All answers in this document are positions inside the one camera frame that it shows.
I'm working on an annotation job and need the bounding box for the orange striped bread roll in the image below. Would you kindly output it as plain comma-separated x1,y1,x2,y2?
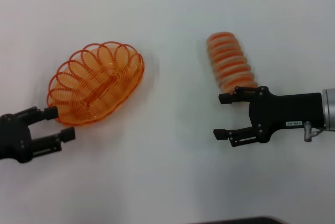
206,32,259,96

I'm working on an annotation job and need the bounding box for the silver elbow connector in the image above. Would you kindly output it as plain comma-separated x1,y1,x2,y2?
303,121,322,142

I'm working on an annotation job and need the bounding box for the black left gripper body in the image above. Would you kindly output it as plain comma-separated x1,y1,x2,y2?
0,113,34,164

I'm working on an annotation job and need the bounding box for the orange wire basket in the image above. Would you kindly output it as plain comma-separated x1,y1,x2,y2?
46,41,146,128

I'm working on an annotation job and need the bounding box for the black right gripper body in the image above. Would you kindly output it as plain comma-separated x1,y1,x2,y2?
248,86,325,143

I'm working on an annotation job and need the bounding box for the dark rounded robot base edge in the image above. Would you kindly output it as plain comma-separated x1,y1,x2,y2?
191,216,283,224

